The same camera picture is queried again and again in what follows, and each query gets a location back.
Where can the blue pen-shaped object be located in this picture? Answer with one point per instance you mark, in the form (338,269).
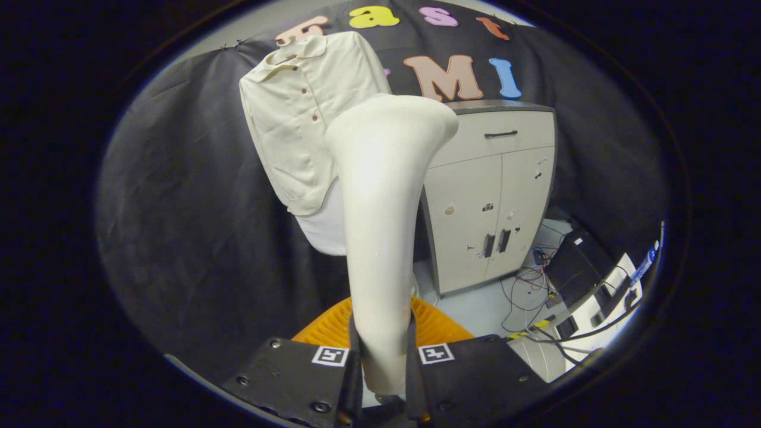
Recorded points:
(647,261)

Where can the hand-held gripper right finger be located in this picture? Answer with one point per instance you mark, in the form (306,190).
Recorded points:
(475,374)

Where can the cream button-up shirt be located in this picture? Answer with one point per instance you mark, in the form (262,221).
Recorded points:
(291,131)

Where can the white cabinet with grey top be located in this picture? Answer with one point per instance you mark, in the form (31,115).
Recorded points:
(464,238)

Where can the white garment steamer head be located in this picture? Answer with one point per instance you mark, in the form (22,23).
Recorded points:
(380,226)

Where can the white device case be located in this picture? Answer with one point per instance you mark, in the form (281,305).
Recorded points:
(600,309)

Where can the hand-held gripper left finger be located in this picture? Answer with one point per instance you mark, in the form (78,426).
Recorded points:
(291,380)

